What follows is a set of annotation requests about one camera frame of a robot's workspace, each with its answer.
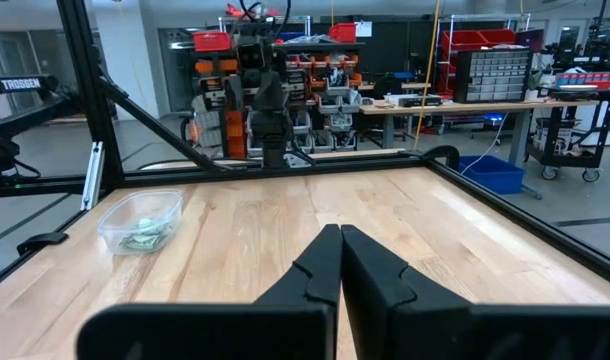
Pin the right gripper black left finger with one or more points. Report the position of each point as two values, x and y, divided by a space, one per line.
290 325

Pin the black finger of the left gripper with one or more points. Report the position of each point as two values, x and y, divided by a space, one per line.
264 92
278 92

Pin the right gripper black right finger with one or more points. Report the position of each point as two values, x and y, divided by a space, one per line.
395 320

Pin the clear plastic container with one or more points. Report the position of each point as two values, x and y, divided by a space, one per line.
135 210

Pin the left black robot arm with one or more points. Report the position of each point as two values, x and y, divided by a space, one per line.
272 132

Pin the large red shelf bins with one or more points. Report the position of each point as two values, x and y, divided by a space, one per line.
477 38

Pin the orange bin rack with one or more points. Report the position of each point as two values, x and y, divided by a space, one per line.
234 130

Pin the grey office chair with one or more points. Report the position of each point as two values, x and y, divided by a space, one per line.
205 122

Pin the red plastic bin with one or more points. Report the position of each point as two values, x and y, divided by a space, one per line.
342 33
212 41

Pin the grey bin rack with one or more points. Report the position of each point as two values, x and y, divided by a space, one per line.
337 107

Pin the white paper sheet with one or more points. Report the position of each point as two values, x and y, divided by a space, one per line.
363 29

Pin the black flat device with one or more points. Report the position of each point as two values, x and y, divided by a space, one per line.
415 101

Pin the silver aluminium bar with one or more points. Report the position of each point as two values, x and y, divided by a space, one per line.
92 175

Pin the blue plastic bin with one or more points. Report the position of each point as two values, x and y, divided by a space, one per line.
490 173

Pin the black clamp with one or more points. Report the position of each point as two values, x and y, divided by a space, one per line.
447 151
40 242

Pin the long wooden workbench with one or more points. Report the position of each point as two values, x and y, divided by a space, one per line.
485 106

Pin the grey small-drawer cabinet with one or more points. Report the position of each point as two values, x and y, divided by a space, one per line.
492 76

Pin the black wheeled cart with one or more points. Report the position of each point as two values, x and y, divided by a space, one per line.
560 146

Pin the pink blue patterned box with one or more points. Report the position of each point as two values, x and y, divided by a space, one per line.
585 79

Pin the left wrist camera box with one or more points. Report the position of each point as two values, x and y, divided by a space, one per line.
251 55

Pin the black aluminium table frame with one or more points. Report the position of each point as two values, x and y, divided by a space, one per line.
90 100

